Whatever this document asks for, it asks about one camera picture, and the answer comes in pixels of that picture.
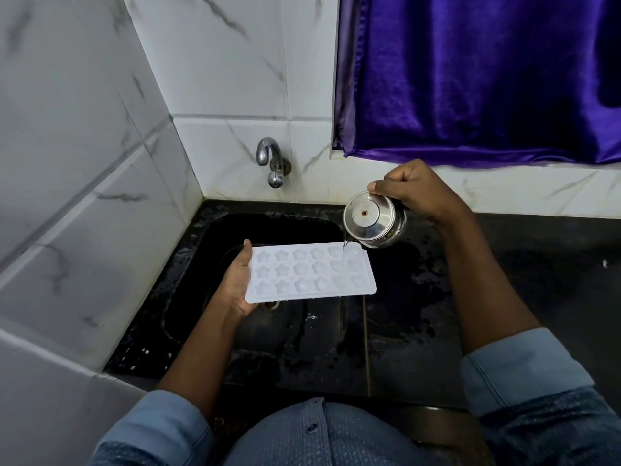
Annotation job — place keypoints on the sink drain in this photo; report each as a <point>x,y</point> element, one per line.
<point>271,305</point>

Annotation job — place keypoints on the purple satin curtain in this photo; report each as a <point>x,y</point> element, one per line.
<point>480,77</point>

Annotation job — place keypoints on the white ice cube tray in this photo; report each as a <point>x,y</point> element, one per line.
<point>310,274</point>

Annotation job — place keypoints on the person's right fingers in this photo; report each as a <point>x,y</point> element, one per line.
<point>388,185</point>

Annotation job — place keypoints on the person's right forearm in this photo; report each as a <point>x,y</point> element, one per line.
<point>485,286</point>

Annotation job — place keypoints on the person's left hand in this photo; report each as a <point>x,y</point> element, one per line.
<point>233,283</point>

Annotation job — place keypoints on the person's left forearm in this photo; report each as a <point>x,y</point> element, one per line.
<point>191,356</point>

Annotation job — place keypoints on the chrome wall tap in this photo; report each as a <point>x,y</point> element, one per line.
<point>271,162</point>

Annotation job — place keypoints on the person's left thumb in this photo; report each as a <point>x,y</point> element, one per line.
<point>244,257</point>

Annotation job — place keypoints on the steel cup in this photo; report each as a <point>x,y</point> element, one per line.
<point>373,219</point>

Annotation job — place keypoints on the person's blue denim shirt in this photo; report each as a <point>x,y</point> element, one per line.
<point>339,427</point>

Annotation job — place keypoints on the black sink basin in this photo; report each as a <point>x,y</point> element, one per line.
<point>271,310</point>

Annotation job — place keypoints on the person's right hand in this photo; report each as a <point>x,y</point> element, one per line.
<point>421,189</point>

